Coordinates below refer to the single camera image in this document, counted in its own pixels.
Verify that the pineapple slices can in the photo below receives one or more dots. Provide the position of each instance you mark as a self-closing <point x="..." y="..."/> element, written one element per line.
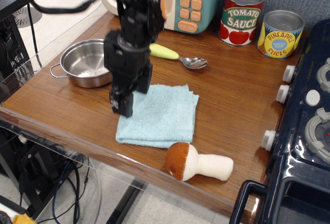
<point x="280" y="33"/>

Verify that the white stove knob lower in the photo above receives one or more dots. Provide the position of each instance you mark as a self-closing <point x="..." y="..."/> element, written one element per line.
<point x="268" y="139"/>

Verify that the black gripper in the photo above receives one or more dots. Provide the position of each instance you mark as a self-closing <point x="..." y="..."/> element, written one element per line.
<point x="131" y="70"/>

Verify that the green handled metal spoon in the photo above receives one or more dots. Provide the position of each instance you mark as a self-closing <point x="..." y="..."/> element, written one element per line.
<point x="166" y="53"/>

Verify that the plush brown white mushroom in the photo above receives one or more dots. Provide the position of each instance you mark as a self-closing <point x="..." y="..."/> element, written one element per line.
<point x="184" y="162"/>

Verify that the tomato sauce can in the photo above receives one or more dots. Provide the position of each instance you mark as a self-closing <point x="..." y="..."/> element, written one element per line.
<point x="239" y="20"/>

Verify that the toy microwave cream teal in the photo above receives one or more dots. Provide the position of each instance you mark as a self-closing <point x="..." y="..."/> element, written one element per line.
<point x="189" y="16"/>

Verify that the light blue cloth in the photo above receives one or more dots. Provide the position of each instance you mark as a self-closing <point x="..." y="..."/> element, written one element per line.
<point x="163" y="116"/>

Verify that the black table leg frame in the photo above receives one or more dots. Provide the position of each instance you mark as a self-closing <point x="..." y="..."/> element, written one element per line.
<point x="126" y="202"/>

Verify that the dark blue toy stove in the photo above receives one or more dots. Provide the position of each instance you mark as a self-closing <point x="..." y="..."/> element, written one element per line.
<point x="297" y="185"/>

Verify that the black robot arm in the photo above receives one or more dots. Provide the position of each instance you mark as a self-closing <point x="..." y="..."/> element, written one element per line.
<point x="141" y="22"/>

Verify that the white stove knob upper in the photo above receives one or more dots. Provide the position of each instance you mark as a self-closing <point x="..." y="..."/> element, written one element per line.
<point x="288" y="73"/>

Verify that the white stove knob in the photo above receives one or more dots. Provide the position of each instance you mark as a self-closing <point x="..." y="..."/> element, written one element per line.
<point x="282" y="93"/>
<point x="268" y="139"/>
<point x="288" y="73"/>

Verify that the white stove knob middle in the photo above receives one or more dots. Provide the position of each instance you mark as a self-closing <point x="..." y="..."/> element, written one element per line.
<point x="282" y="93"/>

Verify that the small steel pot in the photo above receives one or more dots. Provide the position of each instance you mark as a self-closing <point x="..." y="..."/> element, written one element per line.
<point x="83" y="64"/>

